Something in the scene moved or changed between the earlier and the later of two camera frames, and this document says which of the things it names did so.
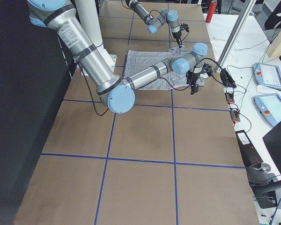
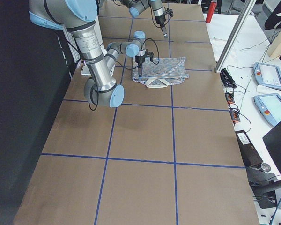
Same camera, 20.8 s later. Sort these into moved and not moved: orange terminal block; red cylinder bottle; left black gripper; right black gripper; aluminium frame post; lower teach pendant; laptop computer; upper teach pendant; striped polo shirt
Moved: striped polo shirt; left black gripper; right black gripper
Not moved: upper teach pendant; laptop computer; orange terminal block; aluminium frame post; red cylinder bottle; lower teach pendant
